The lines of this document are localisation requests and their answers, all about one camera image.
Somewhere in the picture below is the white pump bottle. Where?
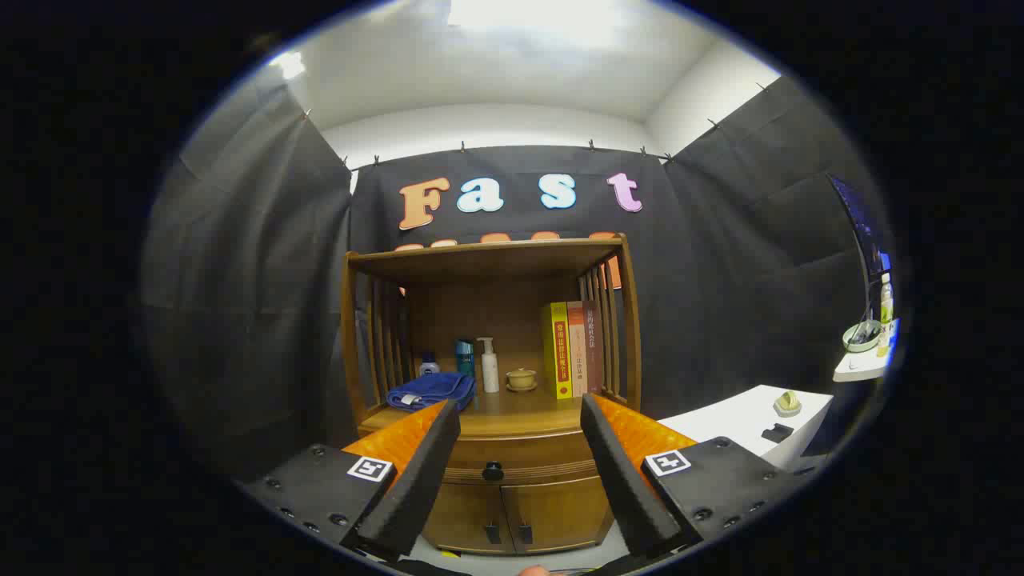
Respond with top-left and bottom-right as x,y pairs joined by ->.
477,337 -> 501,394

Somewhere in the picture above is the wooden drawer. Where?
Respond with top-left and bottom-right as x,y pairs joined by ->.
438,430 -> 599,486

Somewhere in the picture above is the yellow book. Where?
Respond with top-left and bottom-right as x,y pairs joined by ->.
542,302 -> 574,400

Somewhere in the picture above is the brown book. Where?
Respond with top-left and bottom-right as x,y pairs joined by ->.
582,300 -> 604,394

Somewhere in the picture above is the pale green bowl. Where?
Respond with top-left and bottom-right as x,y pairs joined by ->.
842,319 -> 883,354

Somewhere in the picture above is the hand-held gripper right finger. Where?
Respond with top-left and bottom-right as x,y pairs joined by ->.
579,392 -> 801,559

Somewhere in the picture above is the orange and cream book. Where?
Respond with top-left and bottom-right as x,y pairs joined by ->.
566,301 -> 588,398

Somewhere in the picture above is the wooden cabinet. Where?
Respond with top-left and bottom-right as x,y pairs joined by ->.
340,234 -> 643,557

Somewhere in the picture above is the wooden countertop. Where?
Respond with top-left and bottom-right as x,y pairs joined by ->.
358,388 -> 637,438

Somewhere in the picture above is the white side cabinet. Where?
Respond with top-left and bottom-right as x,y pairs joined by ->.
656,385 -> 834,473

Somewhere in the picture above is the blue folded towel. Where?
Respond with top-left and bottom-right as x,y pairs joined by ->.
386,372 -> 477,413

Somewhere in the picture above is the yellow-green drink bottle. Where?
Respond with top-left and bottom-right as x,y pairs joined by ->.
878,273 -> 894,358

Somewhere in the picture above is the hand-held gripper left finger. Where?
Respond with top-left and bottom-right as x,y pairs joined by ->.
240,400 -> 462,563

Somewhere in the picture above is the white desk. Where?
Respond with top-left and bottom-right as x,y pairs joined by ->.
833,320 -> 901,382

